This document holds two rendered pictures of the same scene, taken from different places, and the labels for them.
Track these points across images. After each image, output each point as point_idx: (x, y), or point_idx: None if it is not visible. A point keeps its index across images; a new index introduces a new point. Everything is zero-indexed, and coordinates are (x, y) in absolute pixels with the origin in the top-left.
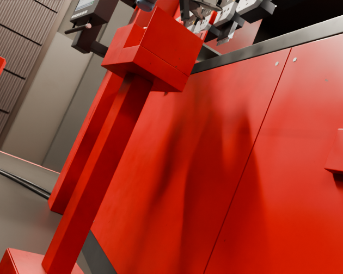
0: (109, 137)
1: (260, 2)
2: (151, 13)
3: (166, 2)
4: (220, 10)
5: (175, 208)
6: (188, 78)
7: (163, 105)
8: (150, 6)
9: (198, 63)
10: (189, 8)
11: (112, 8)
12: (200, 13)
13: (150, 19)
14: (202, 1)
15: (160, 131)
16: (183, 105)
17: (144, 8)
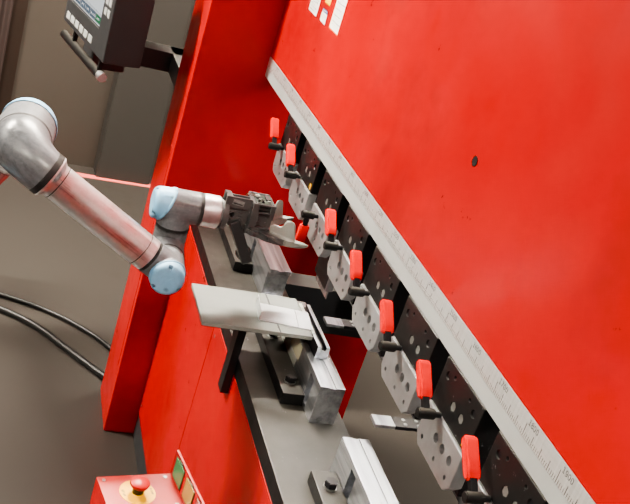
0: None
1: (352, 299)
2: (226, 46)
3: (257, 12)
4: (305, 247)
5: None
6: (243, 420)
7: (221, 419)
8: None
9: (253, 412)
10: (247, 246)
11: (143, 37)
12: (279, 220)
13: (225, 60)
14: (267, 240)
15: (215, 480)
16: (235, 479)
17: None
